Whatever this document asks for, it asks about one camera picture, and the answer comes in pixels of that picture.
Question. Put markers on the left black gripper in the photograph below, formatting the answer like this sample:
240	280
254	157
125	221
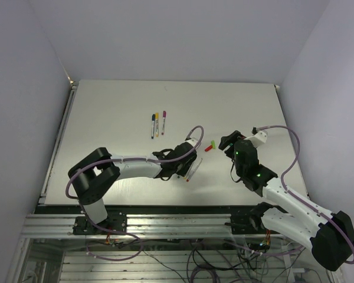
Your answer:
184	171

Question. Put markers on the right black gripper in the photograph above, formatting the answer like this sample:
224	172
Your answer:
232	138

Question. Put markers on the red marker pen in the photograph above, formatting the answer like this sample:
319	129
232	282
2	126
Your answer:
194	171

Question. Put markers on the red pen cap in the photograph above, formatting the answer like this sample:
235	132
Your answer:
208	148

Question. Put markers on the purple marker pen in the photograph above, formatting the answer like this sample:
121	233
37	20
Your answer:
163	122

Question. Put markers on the orange marker pen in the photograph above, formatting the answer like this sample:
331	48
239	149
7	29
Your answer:
156	124

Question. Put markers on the blue marker pen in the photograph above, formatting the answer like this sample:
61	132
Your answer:
153	126

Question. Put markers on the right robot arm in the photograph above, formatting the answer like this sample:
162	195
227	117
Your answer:
329	236

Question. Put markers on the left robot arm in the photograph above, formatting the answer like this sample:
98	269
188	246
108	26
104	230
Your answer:
93	176

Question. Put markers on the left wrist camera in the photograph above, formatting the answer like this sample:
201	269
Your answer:
193	142

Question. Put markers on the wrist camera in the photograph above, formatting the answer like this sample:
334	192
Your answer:
193	142
258	138

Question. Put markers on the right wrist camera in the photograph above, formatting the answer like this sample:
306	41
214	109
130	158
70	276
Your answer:
258	138

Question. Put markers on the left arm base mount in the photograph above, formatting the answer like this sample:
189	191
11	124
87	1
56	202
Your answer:
114	221

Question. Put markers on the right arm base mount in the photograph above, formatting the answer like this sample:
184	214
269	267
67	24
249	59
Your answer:
242	223

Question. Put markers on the aluminium frame rail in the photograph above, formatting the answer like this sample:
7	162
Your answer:
144	226

